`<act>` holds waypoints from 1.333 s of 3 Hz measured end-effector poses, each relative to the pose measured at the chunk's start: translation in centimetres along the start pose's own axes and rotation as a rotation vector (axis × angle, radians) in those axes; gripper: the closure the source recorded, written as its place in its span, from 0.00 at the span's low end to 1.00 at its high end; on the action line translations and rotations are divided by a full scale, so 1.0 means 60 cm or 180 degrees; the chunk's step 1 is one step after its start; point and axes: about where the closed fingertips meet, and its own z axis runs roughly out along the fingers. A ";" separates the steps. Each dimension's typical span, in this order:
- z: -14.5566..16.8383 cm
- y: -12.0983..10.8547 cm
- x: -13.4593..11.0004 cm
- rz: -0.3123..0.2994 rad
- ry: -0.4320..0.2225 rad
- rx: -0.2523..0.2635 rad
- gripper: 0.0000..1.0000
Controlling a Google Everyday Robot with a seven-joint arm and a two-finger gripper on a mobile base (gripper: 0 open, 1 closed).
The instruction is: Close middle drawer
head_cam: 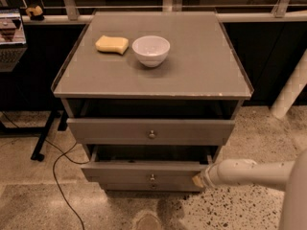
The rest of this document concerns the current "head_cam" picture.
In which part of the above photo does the grey drawer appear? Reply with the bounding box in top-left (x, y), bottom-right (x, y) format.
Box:
top-left (101, 183), bottom-right (201, 192)
top-left (67, 118), bottom-right (234, 146)
top-left (82, 145), bottom-right (208, 184)

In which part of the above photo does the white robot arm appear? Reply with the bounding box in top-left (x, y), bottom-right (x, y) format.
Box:
top-left (192, 50), bottom-right (307, 230)

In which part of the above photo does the grey bottom drawer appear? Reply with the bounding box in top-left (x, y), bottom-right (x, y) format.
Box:
top-left (101, 183), bottom-right (201, 192)

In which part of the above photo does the grey drawer cabinet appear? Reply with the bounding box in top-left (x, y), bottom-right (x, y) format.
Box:
top-left (51, 11), bottom-right (255, 194)

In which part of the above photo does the grey top drawer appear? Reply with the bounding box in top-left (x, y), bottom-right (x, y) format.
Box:
top-left (67, 118), bottom-right (234, 146)

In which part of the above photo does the white ceramic bowl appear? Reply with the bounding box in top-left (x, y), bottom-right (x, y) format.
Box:
top-left (132, 35), bottom-right (170, 67)

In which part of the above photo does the black desk stand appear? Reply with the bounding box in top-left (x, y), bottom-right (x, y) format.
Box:
top-left (0, 110), bottom-right (68, 162)

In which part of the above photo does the yellow sponge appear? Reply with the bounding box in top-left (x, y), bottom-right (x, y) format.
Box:
top-left (95, 35), bottom-right (129, 55)

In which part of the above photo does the metal window railing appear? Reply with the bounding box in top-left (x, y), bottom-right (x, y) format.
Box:
top-left (12, 0), bottom-right (307, 26)

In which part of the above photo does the open laptop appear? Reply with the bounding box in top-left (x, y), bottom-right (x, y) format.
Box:
top-left (0, 7), bottom-right (27, 73)

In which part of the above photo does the yellow black tape dispenser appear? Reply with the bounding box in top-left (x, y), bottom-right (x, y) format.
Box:
top-left (26, 5), bottom-right (44, 21)

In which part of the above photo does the black floor cable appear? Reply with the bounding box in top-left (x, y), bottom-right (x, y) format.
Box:
top-left (0, 111), bottom-right (91, 230)

